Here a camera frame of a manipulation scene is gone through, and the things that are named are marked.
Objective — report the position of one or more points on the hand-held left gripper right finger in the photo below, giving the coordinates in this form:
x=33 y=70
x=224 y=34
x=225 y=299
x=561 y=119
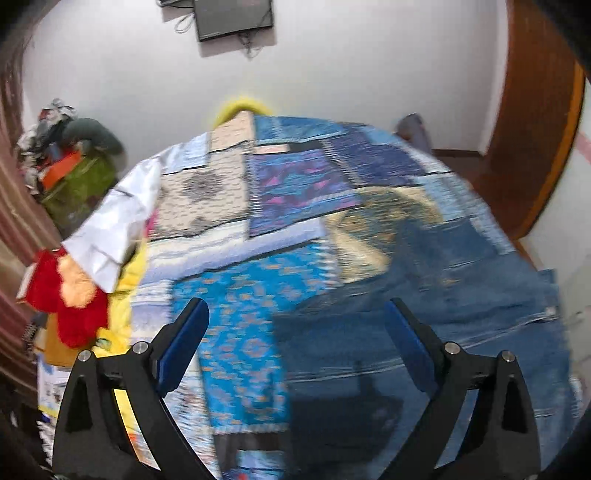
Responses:
x=408 y=341

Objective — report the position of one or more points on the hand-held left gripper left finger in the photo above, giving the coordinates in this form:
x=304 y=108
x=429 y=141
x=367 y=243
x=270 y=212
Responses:
x=184 y=341

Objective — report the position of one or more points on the blue denim jeans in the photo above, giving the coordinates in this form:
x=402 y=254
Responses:
x=415 y=304

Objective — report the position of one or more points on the pile of mixed clothes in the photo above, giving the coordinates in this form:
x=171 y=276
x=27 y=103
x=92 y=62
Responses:
x=51 y=129

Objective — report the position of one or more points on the red plush toy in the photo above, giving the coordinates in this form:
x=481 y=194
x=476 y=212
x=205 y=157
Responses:
x=76 y=314

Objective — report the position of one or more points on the white cloth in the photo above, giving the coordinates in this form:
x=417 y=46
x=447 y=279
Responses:
x=115 y=226

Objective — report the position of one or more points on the blue patchwork blanket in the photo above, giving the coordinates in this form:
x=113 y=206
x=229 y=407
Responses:
x=258 y=203

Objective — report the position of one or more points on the green mesh bag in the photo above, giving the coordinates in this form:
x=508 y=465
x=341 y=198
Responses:
x=81 y=184

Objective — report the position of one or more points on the striped brown curtain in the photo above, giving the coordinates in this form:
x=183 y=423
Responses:
x=18 y=221

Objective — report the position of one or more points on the grey cloth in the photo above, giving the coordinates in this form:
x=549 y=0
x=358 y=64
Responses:
x=413 y=131

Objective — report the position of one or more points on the yellow pillow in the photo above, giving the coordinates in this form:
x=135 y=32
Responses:
x=240 y=108

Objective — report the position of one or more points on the wooden door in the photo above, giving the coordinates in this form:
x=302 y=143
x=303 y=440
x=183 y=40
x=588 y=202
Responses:
x=531 y=115

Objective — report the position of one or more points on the white pink floral panel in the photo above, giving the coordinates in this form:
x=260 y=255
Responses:
x=584 y=147

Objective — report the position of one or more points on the black wall monitor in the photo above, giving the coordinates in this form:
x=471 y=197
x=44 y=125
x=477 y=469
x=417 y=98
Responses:
x=233 y=18

